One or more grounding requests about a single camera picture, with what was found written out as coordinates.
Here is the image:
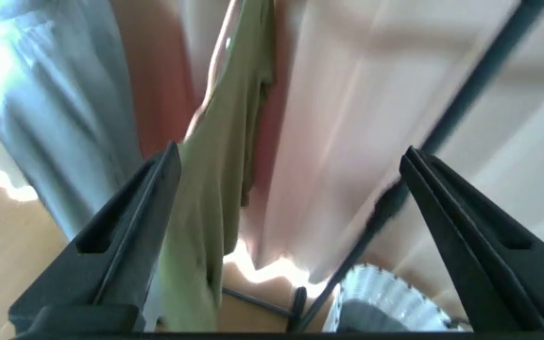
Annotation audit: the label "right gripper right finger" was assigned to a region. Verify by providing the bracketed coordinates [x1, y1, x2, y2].
[398, 144, 544, 332]

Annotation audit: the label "black clothes rack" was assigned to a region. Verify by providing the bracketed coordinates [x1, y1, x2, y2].
[0, 0, 544, 332]

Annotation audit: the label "white laundry basket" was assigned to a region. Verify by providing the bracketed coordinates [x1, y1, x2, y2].
[321, 263, 472, 332]

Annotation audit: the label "pale grey shorts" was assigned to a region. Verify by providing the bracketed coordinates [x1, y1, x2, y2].
[0, 0, 146, 243]

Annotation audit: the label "green garment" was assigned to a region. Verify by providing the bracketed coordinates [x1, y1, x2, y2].
[156, 0, 277, 332]

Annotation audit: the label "pink clothes hanger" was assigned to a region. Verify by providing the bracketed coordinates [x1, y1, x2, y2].
[184, 0, 244, 143]

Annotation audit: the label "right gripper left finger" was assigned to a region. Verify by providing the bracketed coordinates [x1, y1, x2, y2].
[8, 141, 182, 334]

